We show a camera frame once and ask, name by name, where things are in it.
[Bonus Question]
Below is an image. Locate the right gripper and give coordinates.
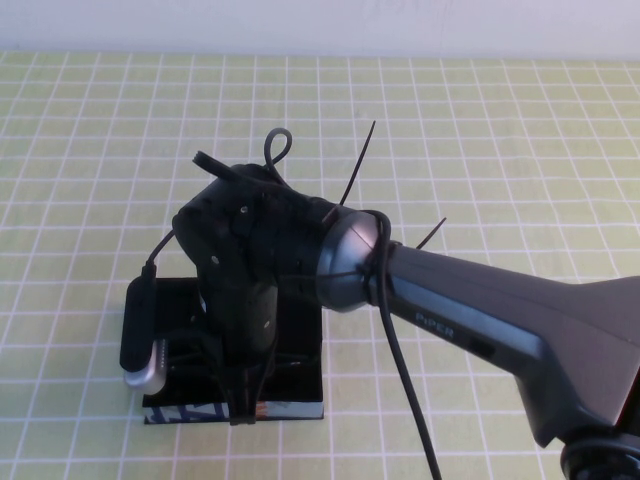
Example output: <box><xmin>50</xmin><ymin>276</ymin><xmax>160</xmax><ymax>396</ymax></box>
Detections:
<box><xmin>202</xmin><ymin>319</ymin><xmax>279</xmax><ymax>426</ymax></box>

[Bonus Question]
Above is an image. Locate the black glasses case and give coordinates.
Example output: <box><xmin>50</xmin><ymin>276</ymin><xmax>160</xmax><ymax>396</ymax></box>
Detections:
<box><xmin>141</xmin><ymin>276</ymin><xmax>325</xmax><ymax>426</ymax></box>

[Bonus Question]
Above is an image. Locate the green checked tablecloth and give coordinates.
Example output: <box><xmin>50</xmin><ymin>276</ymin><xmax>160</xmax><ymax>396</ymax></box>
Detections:
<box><xmin>0</xmin><ymin>49</ymin><xmax>640</xmax><ymax>480</ymax></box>

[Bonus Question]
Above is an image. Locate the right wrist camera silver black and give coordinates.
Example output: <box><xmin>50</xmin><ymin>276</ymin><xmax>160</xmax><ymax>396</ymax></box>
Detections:
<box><xmin>118</xmin><ymin>276</ymin><xmax>170</xmax><ymax>392</ymax></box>

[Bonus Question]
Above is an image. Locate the black cable tie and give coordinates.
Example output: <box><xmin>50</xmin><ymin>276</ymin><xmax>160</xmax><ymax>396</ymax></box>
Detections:
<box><xmin>338</xmin><ymin>120</ymin><xmax>378</xmax><ymax>207</ymax></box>
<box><xmin>416</xmin><ymin>217</ymin><xmax>448</xmax><ymax>250</ymax></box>

